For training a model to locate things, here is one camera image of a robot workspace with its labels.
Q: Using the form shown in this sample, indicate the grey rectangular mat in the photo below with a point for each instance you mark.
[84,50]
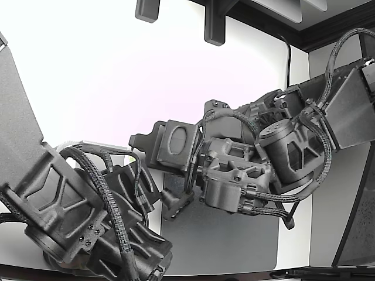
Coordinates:
[228,243]

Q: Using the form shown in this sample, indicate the black slanted strut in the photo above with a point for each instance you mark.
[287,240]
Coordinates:
[348,225]

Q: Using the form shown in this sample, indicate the black moulded frame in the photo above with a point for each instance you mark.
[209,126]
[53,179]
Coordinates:
[316,38]

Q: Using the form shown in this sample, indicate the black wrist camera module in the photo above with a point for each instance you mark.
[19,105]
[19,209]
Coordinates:
[175,205]

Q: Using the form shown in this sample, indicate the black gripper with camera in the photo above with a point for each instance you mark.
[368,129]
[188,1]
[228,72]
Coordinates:
[175,146]

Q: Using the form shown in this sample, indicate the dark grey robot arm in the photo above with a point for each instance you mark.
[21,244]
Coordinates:
[345,117]
[17,117]

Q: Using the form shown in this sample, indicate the tall black post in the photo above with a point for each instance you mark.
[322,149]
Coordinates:
[214,26]

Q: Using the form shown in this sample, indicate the narrow light grey panel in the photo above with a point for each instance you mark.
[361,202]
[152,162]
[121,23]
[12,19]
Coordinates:
[316,3]

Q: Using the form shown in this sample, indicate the wide light grey panel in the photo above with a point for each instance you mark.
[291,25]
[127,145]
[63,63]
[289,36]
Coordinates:
[278,8]

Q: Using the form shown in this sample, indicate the short black bracket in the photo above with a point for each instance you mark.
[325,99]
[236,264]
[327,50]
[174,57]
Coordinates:
[146,10]

